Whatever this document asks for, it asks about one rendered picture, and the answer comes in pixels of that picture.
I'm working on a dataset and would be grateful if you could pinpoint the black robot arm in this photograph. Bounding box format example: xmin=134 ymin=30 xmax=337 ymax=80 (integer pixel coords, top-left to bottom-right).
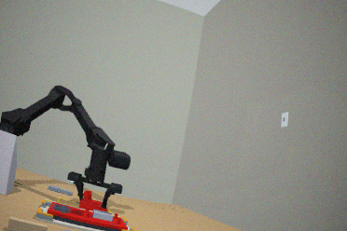
xmin=0 ymin=86 xmax=131 ymax=170

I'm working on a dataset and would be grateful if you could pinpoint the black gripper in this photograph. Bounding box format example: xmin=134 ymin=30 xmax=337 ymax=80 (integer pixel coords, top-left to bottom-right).
xmin=67 ymin=162 xmax=122 ymax=200

